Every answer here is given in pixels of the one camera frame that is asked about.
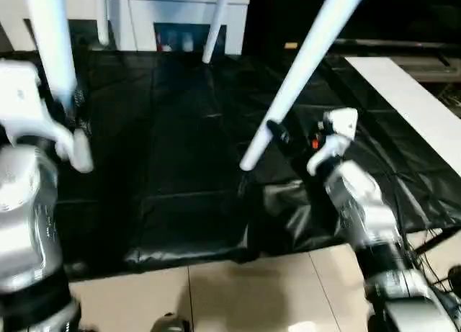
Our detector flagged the white plastic table leg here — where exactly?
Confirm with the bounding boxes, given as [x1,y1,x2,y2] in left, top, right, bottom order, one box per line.
[23,0,79,107]
[201,0,232,64]
[239,0,376,171]
[94,0,110,48]

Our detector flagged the black work mat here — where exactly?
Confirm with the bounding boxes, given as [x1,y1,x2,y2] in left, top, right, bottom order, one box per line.
[0,49,461,283]

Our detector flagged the white flat panel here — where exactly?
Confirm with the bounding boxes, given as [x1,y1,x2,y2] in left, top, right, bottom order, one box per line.
[344,56,461,168]

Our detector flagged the white glass-door cabinet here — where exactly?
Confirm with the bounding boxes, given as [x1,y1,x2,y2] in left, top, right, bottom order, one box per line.
[0,0,251,56]

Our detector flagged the dark long shelf board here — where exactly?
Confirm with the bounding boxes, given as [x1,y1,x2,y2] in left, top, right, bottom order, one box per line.
[333,38,461,84]

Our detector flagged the dark thin rod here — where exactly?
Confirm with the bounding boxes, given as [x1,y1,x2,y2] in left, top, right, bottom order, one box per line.
[412,229,461,256]

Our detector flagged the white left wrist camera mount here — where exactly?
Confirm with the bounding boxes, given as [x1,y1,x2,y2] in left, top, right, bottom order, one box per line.
[0,60,95,174]

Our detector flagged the black coiled floor cables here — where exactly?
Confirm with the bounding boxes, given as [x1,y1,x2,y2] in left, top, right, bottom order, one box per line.
[430,263,461,293]

